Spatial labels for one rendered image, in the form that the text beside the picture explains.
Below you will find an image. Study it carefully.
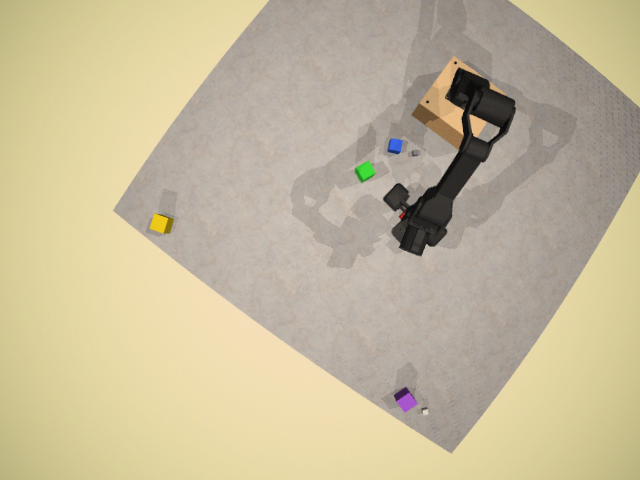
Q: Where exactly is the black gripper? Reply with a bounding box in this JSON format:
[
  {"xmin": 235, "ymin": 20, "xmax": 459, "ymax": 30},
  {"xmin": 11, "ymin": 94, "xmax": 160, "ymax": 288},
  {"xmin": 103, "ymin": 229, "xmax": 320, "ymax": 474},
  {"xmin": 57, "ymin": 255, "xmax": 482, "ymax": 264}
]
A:
[{"xmin": 383, "ymin": 183, "xmax": 447, "ymax": 247}]

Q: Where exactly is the purple cube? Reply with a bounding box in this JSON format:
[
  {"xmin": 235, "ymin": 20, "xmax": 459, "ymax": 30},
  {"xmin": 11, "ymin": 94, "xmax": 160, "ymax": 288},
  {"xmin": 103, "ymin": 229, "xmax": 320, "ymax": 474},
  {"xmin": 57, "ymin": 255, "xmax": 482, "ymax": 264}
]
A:
[{"xmin": 393, "ymin": 387, "xmax": 418, "ymax": 413}]

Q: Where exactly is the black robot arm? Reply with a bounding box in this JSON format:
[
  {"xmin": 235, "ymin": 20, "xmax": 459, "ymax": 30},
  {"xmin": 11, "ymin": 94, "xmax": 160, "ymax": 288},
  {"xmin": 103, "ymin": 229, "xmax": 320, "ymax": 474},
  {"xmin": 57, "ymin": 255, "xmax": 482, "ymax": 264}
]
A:
[{"xmin": 391, "ymin": 68, "xmax": 516, "ymax": 257}]

